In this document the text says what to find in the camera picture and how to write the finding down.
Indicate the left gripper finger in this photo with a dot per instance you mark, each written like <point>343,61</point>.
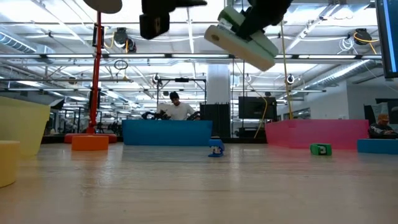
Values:
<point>192,3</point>

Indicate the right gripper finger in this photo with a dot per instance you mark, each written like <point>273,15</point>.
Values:
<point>250,29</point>

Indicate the mint green stapler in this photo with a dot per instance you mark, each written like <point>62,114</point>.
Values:
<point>242,49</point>

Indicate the blue staple remover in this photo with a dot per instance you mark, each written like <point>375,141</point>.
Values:
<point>216,143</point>

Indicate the green staple remover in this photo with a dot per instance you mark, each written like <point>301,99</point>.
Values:
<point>315,149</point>

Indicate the orange tape roll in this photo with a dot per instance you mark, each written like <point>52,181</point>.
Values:
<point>90,143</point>

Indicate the blue tape roll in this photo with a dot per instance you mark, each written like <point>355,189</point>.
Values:
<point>377,147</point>

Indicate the yellow tape roll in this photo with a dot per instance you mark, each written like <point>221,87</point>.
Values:
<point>7,161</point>

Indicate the red desk lamp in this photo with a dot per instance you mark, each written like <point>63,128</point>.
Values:
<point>94,77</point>

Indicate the black cabinet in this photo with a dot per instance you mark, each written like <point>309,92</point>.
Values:
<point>216,121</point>

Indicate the person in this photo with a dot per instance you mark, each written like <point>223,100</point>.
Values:
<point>180,112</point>
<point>381,129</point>

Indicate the large computer monitor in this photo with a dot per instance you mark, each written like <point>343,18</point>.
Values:
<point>388,37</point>

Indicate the pink plastic bin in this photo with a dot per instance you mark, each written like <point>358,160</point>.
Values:
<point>317,133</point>

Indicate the blue plastic bin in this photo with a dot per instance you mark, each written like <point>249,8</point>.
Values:
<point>168,132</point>

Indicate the yellow plastic bin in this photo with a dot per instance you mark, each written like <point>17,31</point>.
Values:
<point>21,124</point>

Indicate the black stand frame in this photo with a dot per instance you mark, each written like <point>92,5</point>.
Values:
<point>182,80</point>

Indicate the black wall screen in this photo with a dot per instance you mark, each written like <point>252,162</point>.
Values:
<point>257,107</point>

